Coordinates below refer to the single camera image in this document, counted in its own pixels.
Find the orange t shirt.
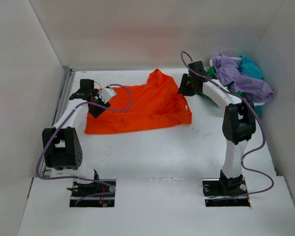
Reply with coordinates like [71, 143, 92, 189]
[85, 69, 192, 135]

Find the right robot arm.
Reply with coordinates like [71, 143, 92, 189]
[178, 61, 256, 195]

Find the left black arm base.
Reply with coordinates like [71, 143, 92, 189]
[67, 179, 117, 208]

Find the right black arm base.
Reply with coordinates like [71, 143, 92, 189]
[202, 178, 251, 207]

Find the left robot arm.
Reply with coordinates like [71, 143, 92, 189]
[42, 79, 117, 196]

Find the green t shirt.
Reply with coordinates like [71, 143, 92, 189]
[196, 66, 246, 99]

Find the white laundry basket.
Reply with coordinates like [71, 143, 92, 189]
[209, 57, 265, 115]

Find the teal t shirt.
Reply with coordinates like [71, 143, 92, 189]
[239, 55, 264, 103]

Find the lavender t shirt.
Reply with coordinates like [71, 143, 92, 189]
[211, 54, 275, 103]

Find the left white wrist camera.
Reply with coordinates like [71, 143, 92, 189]
[99, 87, 117, 103]

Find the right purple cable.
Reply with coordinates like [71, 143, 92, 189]
[180, 50, 275, 200]

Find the purple cable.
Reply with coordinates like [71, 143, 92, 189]
[180, 50, 275, 200]
[35, 84, 134, 207]

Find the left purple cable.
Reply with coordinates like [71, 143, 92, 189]
[35, 84, 134, 207]

